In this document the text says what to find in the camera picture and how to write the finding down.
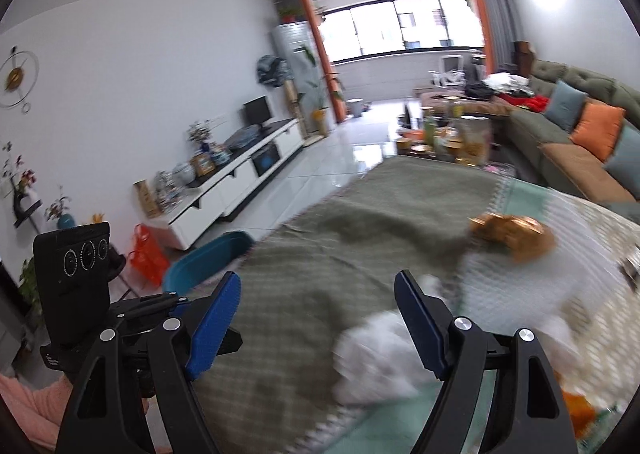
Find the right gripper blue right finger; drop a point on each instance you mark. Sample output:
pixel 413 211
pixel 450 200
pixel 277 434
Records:
pixel 427 319

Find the orange cushion far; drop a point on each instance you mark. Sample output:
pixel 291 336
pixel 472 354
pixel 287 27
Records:
pixel 598 129

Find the white standing air conditioner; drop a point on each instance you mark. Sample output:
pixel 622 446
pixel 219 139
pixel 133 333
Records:
pixel 295 44

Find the white plastic bag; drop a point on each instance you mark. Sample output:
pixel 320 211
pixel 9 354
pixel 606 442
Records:
pixel 376 361

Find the gold foil wrapper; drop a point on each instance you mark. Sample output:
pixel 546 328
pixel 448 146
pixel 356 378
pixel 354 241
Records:
pixel 526 238

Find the white black tv cabinet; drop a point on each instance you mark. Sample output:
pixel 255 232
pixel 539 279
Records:
pixel 222 194

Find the window with black frame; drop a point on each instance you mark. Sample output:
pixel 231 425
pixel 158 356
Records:
pixel 399 26

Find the small black monitor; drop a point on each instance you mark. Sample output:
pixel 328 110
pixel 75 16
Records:
pixel 257 111

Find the black plant stand shelf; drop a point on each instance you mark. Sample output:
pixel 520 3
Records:
pixel 18 182

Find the cluttered coffee table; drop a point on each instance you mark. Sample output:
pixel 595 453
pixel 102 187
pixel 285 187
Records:
pixel 447 133

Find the teal cushion far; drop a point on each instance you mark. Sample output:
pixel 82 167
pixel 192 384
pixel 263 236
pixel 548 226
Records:
pixel 565 106

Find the round gold wall clock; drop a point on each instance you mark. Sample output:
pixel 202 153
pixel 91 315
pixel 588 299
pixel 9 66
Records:
pixel 19 75

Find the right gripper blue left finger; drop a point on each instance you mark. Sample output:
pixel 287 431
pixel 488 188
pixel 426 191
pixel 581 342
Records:
pixel 208 321

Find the white office chair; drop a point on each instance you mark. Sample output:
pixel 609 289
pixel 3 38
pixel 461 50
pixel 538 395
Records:
pixel 450 72

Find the left orange curtain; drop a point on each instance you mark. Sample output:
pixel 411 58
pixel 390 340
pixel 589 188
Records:
pixel 333 83

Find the orange peel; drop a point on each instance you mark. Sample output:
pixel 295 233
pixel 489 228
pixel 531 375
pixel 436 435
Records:
pixel 582 413

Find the small white trash can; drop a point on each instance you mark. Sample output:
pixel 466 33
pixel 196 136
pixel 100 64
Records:
pixel 354 107

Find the teal plastic trash bin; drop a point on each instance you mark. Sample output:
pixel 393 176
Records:
pixel 207 261

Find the potted tall green plant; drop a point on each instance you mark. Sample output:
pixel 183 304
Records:
pixel 313 93

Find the white foam wrap sheet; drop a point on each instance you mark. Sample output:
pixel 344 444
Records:
pixel 575 278

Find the right orange grey curtain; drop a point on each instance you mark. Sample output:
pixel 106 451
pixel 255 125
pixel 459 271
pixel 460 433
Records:
pixel 501 28

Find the teal cushion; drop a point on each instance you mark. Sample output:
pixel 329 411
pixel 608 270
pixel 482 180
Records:
pixel 624 163
pixel 565 106

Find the green and brown sectional sofa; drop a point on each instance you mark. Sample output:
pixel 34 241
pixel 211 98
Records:
pixel 553 159

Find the teal cushion near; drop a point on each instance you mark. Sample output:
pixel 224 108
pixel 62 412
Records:
pixel 624 163

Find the pile of clothes on sofa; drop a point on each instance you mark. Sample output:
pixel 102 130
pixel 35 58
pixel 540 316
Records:
pixel 512 89

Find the blue garment on rack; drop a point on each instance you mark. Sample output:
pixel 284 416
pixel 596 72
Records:
pixel 272 71

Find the orange plastic bag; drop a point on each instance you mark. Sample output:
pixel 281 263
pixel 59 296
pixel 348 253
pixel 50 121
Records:
pixel 147 257

